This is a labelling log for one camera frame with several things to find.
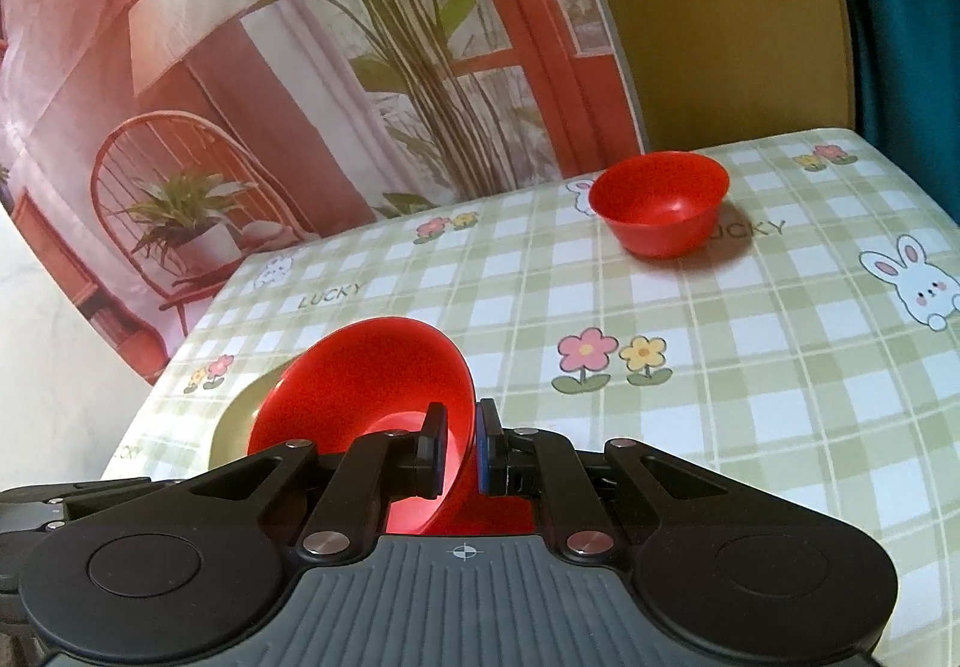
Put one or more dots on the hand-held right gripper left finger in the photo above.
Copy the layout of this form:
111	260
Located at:
431	453

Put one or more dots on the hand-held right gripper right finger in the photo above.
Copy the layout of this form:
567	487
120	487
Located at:
484	446

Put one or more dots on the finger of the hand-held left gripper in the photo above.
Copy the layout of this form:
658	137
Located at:
82	498

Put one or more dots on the red plastic bowl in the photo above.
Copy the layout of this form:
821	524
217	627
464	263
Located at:
660	202
360	382

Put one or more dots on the pale green plastic bowl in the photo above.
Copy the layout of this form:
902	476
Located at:
238	423

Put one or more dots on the green checked tablecloth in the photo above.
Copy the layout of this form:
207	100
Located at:
675	412

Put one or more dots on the printed backdrop cloth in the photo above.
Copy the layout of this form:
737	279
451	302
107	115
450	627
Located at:
225	75

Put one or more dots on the wooden panel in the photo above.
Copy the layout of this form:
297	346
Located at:
712	15

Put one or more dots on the teal curtain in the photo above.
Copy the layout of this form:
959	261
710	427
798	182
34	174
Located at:
907	22

